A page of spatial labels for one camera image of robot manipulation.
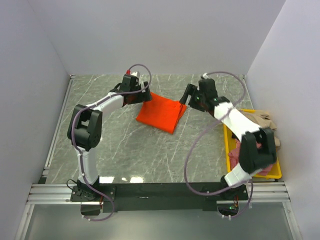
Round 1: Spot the black base crossbar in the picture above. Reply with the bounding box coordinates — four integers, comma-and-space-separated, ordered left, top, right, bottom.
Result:
70, 182, 249, 216

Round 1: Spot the orange t shirt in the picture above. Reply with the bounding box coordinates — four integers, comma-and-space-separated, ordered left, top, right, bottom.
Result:
136, 92, 187, 134

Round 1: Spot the beige t shirt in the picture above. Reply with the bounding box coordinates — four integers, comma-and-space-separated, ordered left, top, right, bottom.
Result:
237, 111, 281, 151

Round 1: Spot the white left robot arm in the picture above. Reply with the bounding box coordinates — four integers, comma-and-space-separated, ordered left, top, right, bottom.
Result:
67, 70, 152, 201

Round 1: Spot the yellow plastic bin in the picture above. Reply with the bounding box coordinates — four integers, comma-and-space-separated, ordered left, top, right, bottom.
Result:
223, 109, 282, 180

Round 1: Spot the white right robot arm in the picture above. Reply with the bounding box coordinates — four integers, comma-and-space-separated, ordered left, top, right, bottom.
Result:
179, 77, 277, 200

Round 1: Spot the pink t shirt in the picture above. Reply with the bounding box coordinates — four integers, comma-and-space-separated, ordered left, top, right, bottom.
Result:
228, 139, 275, 176

